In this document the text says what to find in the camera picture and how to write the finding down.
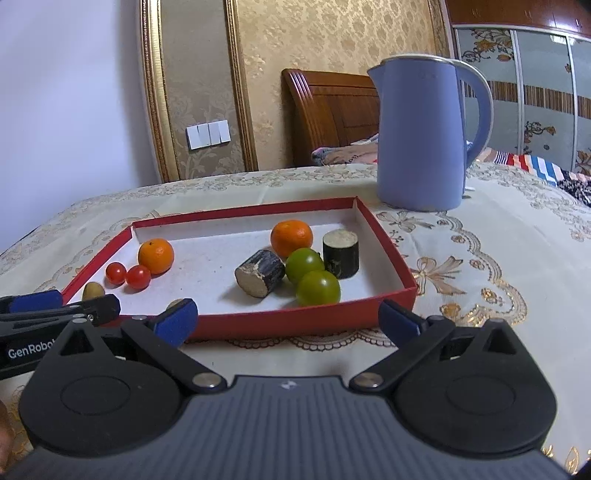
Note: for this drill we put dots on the striped colourful bedding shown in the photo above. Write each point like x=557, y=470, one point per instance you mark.
x=575, y=184

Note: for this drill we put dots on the gold picture frame moulding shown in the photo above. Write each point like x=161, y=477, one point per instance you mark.
x=194, y=74

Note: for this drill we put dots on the red cardboard tray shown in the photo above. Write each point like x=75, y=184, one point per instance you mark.
x=208, y=247

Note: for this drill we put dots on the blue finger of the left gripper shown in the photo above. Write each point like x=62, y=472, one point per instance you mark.
x=100, y=311
x=44, y=300

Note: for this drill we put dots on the wooden bed headboard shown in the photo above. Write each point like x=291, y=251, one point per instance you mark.
x=329, y=109

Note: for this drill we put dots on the brown longan fruit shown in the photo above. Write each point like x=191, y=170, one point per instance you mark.
x=92, y=290

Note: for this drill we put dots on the red cherry tomato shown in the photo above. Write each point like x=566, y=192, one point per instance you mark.
x=138, y=277
x=115, y=273

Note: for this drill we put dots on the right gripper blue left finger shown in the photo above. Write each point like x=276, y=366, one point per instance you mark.
x=156, y=341

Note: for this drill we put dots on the pink crumpled blanket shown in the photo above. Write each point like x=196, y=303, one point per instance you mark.
x=360, y=152

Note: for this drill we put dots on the white wall switch panel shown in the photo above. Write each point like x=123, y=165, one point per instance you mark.
x=208, y=134

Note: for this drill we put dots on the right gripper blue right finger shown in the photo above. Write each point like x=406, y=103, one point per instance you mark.
x=417, y=339

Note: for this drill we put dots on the blue electric kettle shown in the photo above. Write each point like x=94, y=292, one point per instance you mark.
x=436, y=117

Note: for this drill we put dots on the person right hand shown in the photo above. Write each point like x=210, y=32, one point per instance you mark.
x=6, y=437

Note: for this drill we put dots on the yellow longan fruit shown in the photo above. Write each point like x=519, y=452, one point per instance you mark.
x=173, y=303

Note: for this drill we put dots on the green tomato with stem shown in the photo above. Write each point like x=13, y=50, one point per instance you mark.
x=301, y=262

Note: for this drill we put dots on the orange mandarin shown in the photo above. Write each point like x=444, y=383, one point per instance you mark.
x=290, y=235
x=157, y=255

